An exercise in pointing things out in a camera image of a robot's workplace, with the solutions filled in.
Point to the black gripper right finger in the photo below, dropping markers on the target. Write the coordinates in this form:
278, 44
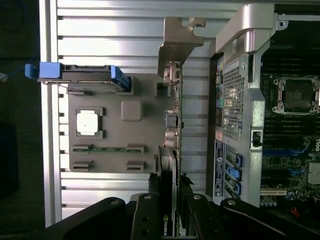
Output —
200, 220

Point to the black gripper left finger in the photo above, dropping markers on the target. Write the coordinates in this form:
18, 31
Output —
145, 217

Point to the blue slot retainer clip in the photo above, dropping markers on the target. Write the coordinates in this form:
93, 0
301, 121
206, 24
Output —
233, 173
237, 190
238, 160

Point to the white expansion slot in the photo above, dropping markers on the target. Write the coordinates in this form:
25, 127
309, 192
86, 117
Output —
273, 192

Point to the blue expansion slot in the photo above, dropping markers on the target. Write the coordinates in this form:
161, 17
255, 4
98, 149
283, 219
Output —
280, 151

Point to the green RAM stick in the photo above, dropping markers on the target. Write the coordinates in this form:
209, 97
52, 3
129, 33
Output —
110, 149

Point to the grey parts rack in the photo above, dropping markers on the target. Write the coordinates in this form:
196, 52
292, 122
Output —
112, 137

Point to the green motherboard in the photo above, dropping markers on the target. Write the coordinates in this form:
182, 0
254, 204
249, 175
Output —
280, 165

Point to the silver CPU chip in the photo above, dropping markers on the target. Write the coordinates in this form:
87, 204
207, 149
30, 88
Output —
87, 122

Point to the open black PC case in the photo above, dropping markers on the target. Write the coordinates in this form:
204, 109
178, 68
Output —
257, 112

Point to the silver chipset heatsink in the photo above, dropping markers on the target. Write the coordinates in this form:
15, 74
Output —
315, 173

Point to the hard disk in blue caddy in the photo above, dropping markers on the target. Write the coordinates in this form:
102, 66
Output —
85, 72

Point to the CPU socket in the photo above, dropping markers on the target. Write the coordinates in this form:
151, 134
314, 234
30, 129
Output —
297, 95

